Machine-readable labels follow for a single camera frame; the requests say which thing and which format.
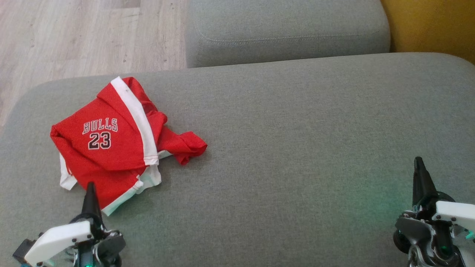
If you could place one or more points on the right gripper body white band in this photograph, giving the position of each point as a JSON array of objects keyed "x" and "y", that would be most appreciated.
[{"x": 430, "y": 230}]

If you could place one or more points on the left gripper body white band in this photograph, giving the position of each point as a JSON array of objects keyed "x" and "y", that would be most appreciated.
[{"x": 63, "y": 239}]

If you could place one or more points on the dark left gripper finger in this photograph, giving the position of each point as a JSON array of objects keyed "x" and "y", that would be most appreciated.
[
  {"x": 95, "y": 207},
  {"x": 87, "y": 207}
]

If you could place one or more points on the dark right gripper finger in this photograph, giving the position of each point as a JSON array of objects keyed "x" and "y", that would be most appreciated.
[
  {"x": 418, "y": 185},
  {"x": 427, "y": 189}
]

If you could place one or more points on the red white-sleeved Bulls jersey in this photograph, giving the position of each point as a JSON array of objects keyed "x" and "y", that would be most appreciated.
[{"x": 111, "y": 185}]

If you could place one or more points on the large grey sofa seat cushion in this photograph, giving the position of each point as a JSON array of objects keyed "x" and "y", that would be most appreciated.
[{"x": 297, "y": 148}]

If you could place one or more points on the yellow sofa back cushion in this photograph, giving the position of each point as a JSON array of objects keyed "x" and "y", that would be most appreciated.
[{"x": 434, "y": 26}]

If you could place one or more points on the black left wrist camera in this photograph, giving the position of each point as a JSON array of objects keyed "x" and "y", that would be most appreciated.
[{"x": 23, "y": 252}]

